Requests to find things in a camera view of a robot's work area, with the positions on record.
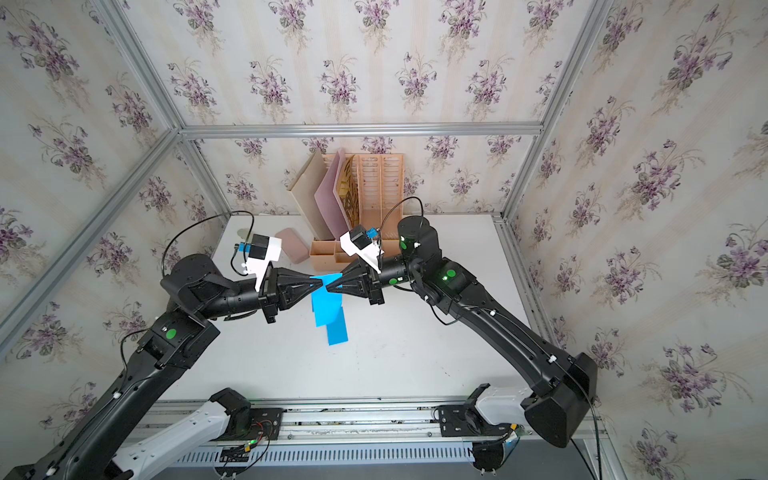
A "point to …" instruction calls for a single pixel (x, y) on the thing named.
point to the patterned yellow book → (350, 192)
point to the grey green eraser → (242, 232)
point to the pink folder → (326, 198)
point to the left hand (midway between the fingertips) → (320, 289)
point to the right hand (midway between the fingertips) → (335, 288)
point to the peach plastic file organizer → (381, 206)
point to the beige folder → (302, 191)
